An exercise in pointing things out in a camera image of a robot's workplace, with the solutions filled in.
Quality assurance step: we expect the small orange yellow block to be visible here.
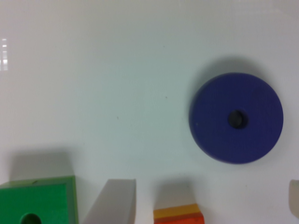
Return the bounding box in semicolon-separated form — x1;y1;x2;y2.
153;203;205;224

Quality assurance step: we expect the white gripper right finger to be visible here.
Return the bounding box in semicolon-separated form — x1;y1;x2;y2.
289;179;299;218

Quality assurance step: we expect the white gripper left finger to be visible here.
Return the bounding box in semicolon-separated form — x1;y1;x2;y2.
82;179;136;224

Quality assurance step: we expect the blue square block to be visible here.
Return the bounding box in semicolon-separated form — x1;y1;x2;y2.
0;175;78;224

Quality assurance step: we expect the purple round disc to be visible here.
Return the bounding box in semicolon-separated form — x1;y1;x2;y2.
189;73;283;164

